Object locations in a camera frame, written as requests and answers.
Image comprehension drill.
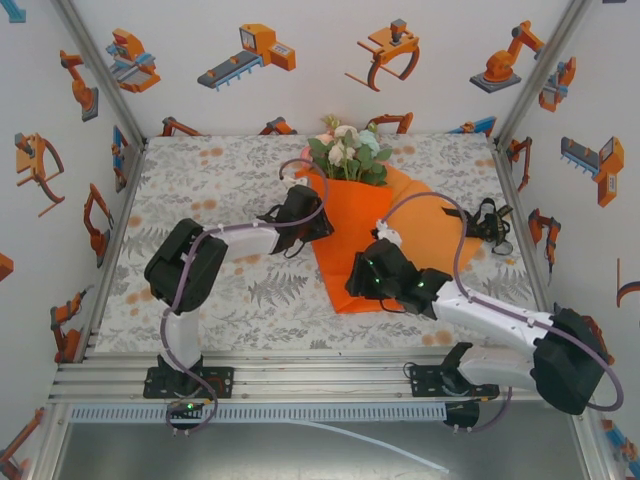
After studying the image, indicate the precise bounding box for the orange wrapping paper sheet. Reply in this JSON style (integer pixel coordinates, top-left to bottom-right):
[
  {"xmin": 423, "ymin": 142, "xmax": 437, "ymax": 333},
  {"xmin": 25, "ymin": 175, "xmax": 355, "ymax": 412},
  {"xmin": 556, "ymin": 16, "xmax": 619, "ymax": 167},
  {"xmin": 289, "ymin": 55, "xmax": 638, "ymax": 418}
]
[{"xmin": 293, "ymin": 162, "xmax": 484, "ymax": 316}]

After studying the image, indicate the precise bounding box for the white slotted cable duct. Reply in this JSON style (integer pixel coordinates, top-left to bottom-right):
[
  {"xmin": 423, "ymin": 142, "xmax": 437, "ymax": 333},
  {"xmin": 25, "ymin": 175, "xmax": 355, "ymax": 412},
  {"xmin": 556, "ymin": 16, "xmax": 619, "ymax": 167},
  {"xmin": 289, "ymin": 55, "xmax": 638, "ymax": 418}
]
[{"xmin": 67, "ymin": 403, "xmax": 448, "ymax": 424}]

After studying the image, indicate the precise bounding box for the black circuit board green light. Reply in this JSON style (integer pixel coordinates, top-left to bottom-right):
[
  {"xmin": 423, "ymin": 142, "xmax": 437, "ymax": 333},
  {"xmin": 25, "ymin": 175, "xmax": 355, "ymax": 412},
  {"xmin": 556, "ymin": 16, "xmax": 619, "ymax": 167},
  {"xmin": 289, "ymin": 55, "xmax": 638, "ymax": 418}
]
[{"xmin": 167, "ymin": 399, "xmax": 211, "ymax": 424}]

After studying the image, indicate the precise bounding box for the thin white plastic strip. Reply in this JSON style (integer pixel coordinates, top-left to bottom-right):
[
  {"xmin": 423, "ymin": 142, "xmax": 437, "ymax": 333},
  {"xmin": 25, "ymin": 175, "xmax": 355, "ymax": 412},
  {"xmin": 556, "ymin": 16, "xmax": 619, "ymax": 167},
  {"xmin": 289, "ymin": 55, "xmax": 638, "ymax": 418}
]
[{"xmin": 292, "ymin": 419, "xmax": 451, "ymax": 475}]

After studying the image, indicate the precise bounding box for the wide aluminium frame rail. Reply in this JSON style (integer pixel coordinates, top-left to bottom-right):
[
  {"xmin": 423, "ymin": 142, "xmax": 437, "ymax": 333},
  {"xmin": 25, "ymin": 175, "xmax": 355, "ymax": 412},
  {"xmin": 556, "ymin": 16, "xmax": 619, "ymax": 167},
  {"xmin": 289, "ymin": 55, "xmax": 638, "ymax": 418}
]
[{"xmin": 47, "ymin": 349, "xmax": 594, "ymax": 406}]

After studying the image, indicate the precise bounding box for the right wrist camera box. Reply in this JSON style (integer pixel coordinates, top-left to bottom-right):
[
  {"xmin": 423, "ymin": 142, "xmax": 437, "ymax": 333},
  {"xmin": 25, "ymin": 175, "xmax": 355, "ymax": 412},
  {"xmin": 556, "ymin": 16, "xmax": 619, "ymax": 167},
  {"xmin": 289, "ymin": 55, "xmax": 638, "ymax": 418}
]
[{"xmin": 370, "ymin": 222, "xmax": 404, "ymax": 246}]

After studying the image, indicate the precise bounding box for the blue fake flower stem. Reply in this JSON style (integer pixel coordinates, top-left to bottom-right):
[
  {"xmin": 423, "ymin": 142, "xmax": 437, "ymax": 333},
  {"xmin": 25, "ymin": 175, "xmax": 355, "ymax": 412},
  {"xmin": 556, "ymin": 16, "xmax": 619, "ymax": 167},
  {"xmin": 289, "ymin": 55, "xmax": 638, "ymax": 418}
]
[{"xmin": 349, "ymin": 124, "xmax": 395, "ymax": 187}]

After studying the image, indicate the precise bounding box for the deep pink fake flower stem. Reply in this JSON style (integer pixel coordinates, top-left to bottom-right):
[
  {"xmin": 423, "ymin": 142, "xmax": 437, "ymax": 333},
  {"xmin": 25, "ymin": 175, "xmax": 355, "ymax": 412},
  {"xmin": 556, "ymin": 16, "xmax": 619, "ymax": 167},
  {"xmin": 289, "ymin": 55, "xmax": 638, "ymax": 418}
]
[{"xmin": 299, "ymin": 144, "xmax": 326, "ymax": 174}]

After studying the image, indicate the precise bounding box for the aluminium frame post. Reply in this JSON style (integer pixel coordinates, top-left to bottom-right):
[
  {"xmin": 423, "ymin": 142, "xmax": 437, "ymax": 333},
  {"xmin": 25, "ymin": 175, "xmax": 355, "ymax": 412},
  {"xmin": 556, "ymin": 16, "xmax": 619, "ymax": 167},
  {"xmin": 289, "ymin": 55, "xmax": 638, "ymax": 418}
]
[
  {"xmin": 492, "ymin": 0, "xmax": 600, "ymax": 149},
  {"xmin": 49, "ymin": 0, "xmax": 149, "ymax": 149}
]

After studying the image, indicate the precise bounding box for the black printed ribbon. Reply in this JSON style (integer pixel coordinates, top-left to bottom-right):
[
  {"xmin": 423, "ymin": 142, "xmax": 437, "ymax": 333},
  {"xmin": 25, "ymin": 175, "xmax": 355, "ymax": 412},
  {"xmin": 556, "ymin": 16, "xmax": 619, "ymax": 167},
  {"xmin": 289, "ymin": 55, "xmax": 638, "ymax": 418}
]
[{"xmin": 442, "ymin": 197, "xmax": 514, "ymax": 257}]

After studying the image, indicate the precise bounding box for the aluminium side rail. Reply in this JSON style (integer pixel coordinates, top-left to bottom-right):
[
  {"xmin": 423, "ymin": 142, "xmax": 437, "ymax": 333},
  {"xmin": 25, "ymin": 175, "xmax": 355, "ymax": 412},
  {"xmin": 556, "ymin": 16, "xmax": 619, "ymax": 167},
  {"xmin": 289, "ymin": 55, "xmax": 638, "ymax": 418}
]
[
  {"xmin": 82, "ymin": 137, "xmax": 150, "ymax": 361},
  {"xmin": 492, "ymin": 137, "xmax": 569, "ymax": 361}
]

